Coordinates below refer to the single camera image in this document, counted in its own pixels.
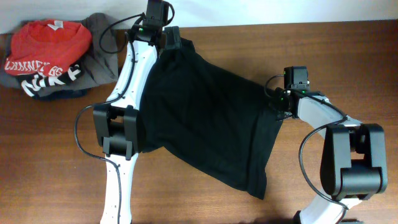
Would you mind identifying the black t-shirt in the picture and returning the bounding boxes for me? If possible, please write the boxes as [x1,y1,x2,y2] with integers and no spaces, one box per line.
[140,39,282,199]

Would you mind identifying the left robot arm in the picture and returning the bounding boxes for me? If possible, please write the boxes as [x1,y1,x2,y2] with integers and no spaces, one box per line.
[93,1,181,223]

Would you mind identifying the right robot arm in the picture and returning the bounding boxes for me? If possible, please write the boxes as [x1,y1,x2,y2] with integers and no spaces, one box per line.
[265,66,388,224]

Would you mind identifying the grey folded garment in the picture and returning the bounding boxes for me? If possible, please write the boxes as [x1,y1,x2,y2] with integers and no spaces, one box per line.
[0,12,120,97]

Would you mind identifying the red folded shirt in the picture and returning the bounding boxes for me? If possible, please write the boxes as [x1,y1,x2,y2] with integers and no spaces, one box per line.
[4,19,92,77]

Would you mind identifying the dark blue folded garment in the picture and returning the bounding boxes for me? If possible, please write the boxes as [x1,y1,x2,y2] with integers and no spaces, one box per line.
[32,89,90,101]

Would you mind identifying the black white lettered shirt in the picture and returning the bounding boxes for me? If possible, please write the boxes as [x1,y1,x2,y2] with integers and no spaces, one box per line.
[17,64,84,97]

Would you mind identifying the left black cable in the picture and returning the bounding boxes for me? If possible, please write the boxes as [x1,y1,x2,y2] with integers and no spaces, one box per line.
[73,1,175,224]

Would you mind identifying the black cable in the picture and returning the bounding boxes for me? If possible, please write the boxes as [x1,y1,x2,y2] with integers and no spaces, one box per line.
[73,1,175,224]
[264,73,349,212]

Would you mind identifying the right black cable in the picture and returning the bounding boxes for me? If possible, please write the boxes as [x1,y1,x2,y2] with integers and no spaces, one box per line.
[264,73,349,212]

